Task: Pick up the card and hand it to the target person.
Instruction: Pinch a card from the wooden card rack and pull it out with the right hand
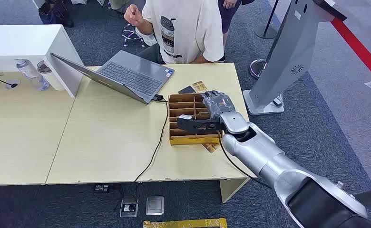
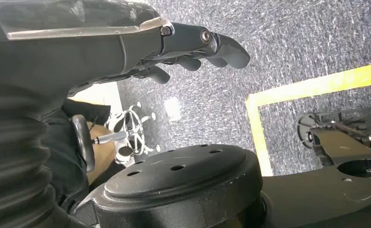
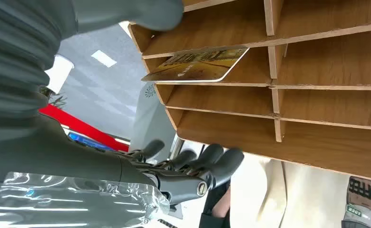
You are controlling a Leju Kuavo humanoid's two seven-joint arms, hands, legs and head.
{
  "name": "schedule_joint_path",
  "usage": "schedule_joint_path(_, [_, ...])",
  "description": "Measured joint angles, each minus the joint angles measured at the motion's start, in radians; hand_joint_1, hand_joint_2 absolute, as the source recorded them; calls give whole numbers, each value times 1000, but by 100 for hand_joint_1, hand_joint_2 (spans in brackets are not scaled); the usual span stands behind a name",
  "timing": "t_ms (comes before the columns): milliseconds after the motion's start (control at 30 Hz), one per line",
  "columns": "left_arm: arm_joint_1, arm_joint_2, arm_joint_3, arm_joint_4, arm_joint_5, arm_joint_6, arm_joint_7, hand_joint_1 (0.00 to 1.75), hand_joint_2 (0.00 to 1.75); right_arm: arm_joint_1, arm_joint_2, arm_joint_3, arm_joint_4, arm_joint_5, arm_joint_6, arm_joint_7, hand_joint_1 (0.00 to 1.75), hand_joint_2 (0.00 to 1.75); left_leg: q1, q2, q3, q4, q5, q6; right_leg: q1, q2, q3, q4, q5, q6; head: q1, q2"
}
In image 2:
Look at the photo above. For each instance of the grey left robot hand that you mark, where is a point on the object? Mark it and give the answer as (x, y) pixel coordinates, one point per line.
(78, 59)

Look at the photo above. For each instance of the person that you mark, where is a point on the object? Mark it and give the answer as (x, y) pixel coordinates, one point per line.
(62, 151)

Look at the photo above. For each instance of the white panel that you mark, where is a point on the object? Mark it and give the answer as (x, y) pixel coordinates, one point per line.
(100, 94)

